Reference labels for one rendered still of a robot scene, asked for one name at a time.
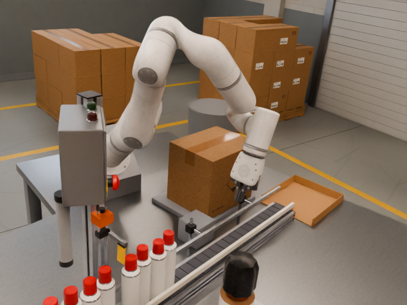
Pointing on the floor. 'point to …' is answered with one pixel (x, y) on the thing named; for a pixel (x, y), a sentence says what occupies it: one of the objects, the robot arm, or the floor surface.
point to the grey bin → (208, 115)
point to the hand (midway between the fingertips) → (239, 195)
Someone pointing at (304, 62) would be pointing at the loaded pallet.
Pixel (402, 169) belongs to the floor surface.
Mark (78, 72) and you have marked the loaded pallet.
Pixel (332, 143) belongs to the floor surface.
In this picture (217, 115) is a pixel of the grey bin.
